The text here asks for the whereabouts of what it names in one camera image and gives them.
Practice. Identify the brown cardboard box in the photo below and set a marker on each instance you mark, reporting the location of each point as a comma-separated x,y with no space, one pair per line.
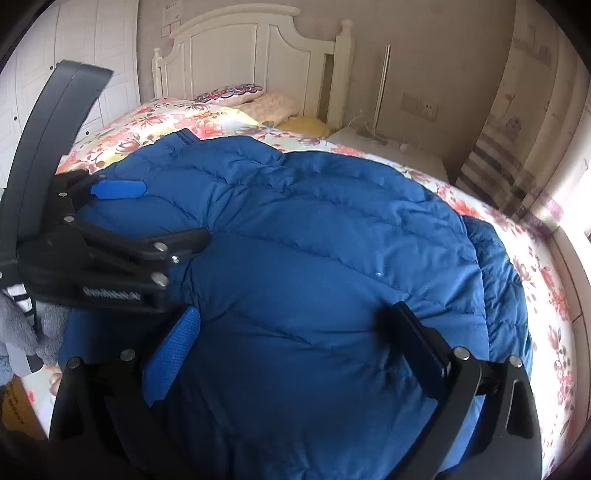
18,408

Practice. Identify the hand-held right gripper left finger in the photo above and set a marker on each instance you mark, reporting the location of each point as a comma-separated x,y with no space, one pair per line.
173,350

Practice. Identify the yellow pillow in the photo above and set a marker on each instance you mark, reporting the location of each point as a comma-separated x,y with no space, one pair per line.
307,127

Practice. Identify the metal lamp pole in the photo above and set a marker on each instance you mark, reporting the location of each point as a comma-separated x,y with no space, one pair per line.
381,92

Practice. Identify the embroidered patterned pillow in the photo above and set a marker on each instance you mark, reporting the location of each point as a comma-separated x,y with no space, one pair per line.
228,92

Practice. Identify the paper wall note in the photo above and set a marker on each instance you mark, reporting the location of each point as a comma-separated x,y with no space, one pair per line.
171,16

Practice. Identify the person's left hand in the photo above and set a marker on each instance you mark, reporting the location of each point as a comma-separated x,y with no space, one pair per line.
23,341

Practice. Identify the striped patterned curtain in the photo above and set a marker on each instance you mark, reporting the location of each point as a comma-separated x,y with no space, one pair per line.
508,152

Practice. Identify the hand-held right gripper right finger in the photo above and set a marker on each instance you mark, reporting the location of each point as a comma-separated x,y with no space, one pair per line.
418,344

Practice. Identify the white wooden headboard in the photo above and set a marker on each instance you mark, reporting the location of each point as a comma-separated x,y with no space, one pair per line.
231,60

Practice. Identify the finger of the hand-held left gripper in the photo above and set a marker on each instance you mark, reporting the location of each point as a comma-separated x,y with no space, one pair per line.
117,189
138,247

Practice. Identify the floral bed sheet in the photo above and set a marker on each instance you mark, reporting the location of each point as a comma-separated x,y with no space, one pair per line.
531,240

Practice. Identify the white nightstand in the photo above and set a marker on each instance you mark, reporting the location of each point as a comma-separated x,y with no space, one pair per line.
392,157

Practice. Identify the beige fuzzy pillow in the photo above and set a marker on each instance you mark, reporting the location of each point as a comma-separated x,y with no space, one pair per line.
272,107

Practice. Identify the blue down jacket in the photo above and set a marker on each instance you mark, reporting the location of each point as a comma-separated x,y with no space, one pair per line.
300,230

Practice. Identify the white wardrobe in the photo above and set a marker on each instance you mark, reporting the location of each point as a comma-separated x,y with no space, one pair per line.
115,46

